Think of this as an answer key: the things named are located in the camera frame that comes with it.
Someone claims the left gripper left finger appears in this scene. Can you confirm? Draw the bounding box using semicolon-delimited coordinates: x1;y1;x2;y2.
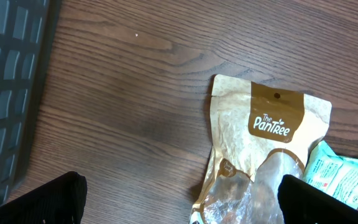
0;171;88;224

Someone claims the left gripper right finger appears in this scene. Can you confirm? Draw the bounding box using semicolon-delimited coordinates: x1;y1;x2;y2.
277;175;358;224

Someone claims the teal snack packet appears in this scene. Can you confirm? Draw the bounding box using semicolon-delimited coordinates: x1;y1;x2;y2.
302;141;358;209

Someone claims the brown Pantree snack bag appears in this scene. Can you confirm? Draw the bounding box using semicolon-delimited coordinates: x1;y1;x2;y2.
190;75;332;223

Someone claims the dark grey plastic basket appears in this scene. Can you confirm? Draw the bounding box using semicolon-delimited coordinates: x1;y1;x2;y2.
0;0;62;206

